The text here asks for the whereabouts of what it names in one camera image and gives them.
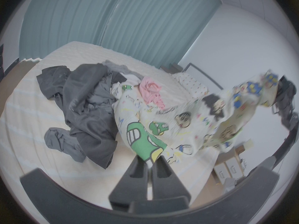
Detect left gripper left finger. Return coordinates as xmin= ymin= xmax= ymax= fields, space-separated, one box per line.
xmin=109 ymin=156 xmax=150 ymax=212

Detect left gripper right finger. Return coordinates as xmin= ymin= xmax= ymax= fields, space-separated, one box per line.
xmin=151 ymin=155 xmax=192 ymax=209

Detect white printed pyjama top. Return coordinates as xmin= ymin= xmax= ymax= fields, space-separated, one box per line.
xmin=111 ymin=70 xmax=279 ymax=170

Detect bed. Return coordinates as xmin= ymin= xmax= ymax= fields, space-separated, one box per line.
xmin=0 ymin=41 xmax=223 ymax=210

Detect wood and white bedside table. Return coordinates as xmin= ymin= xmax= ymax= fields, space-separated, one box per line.
xmin=214 ymin=139 xmax=254 ymax=186

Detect black garment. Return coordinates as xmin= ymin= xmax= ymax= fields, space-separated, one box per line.
xmin=36 ymin=63 xmax=128 ymax=170

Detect pink garment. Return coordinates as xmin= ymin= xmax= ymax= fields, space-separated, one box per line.
xmin=139 ymin=76 xmax=166 ymax=110

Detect white printed pillow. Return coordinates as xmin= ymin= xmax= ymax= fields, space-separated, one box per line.
xmin=174 ymin=71 xmax=208 ymax=100

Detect grey bedside table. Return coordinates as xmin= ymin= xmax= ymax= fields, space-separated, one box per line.
xmin=160 ymin=63 xmax=184 ymax=74

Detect light grey white garment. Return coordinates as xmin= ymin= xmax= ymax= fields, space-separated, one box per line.
xmin=103 ymin=60 xmax=143 ymax=88

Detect blue-green curtain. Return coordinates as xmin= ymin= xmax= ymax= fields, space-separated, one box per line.
xmin=19 ymin=0 xmax=222 ymax=67

